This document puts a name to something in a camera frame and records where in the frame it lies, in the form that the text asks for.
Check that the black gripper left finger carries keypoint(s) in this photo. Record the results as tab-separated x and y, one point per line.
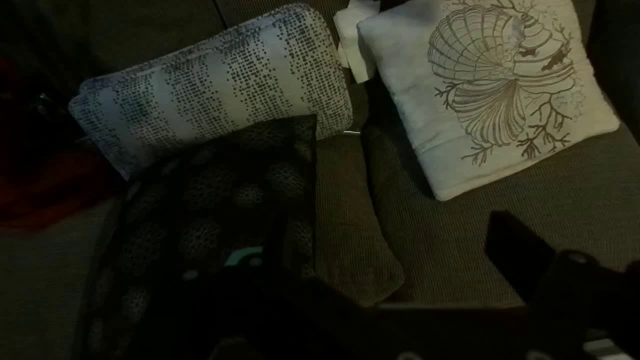
257	272

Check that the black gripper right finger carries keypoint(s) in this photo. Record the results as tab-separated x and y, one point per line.
533	267

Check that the white seashell print pillow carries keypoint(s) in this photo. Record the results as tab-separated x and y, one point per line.
406	100

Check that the black dotted pillow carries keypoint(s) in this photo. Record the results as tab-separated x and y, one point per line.
220	200

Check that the blue grey knit pillow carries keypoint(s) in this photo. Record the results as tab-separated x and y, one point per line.
200	86

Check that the olive grey fabric couch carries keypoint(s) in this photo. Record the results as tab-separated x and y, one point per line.
481	252

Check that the red blanket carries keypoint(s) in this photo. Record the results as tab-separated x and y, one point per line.
46	187

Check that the white paper tissue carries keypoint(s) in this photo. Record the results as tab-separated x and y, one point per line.
351	41

